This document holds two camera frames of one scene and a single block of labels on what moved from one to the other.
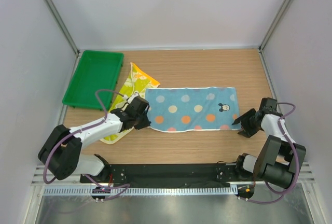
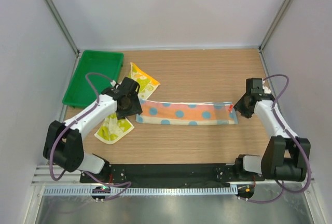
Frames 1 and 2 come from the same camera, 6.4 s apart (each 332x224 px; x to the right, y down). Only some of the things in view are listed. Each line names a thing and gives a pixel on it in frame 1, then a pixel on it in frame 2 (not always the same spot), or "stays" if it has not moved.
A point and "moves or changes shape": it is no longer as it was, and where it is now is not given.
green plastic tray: x=96 y=70 stays
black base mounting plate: x=168 y=175 stays
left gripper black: x=145 y=123 → x=135 y=109
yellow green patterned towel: x=137 y=81 stays
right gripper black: x=247 y=131 → x=238 y=107
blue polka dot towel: x=183 y=109 moves or changes shape
